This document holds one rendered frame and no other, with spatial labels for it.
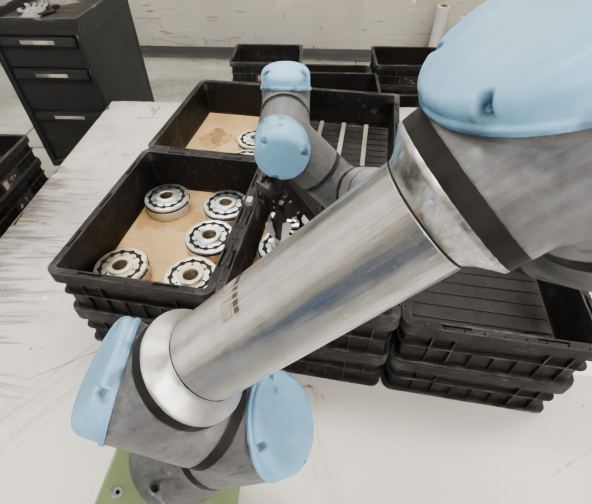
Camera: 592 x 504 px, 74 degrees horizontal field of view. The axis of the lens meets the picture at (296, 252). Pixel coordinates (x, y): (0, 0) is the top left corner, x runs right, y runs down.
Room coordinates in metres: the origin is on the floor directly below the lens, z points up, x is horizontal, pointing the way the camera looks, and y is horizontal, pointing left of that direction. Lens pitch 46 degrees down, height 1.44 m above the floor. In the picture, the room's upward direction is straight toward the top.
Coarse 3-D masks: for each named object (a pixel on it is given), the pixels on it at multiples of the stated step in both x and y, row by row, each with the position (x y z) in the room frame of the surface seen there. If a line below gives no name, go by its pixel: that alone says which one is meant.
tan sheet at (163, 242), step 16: (192, 192) 0.79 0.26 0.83; (208, 192) 0.79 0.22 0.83; (144, 208) 0.73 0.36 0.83; (192, 208) 0.73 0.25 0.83; (144, 224) 0.67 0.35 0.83; (160, 224) 0.67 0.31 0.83; (176, 224) 0.67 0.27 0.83; (192, 224) 0.67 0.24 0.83; (128, 240) 0.62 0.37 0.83; (144, 240) 0.62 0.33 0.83; (160, 240) 0.62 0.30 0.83; (176, 240) 0.62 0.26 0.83; (160, 256) 0.57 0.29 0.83; (176, 256) 0.57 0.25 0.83; (160, 272) 0.53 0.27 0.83
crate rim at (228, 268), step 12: (264, 180) 0.70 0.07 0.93; (252, 204) 0.62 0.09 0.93; (252, 216) 0.59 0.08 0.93; (240, 228) 0.55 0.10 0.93; (240, 240) 0.52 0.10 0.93; (228, 264) 0.46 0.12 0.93; (228, 276) 0.43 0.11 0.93; (216, 288) 0.41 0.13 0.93; (396, 312) 0.36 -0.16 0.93; (372, 324) 0.34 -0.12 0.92; (384, 324) 0.34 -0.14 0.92; (396, 324) 0.34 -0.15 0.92
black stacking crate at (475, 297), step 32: (448, 288) 0.49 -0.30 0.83; (480, 288) 0.49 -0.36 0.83; (512, 288) 0.49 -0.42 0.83; (544, 288) 0.47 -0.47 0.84; (448, 320) 0.41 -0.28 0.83; (480, 320) 0.41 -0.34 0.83; (512, 320) 0.41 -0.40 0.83; (544, 320) 0.41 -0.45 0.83; (576, 320) 0.36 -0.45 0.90; (416, 352) 0.34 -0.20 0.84; (448, 352) 0.33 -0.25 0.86; (480, 352) 0.32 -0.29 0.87; (512, 352) 0.32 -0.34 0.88
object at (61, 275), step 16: (224, 160) 0.78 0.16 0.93; (240, 160) 0.78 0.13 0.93; (128, 176) 0.72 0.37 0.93; (112, 192) 0.66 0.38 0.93; (96, 208) 0.61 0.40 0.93; (240, 208) 0.61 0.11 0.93; (240, 224) 0.56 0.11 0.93; (64, 256) 0.48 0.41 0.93; (224, 256) 0.48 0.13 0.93; (64, 272) 0.44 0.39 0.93; (80, 272) 0.44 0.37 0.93; (112, 288) 0.42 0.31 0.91; (128, 288) 0.41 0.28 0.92; (144, 288) 0.41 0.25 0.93; (160, 288) 0.41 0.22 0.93; (176, 288) 0.41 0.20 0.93; (192, 288) 0.41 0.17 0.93; (208, 288) 0.41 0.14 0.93
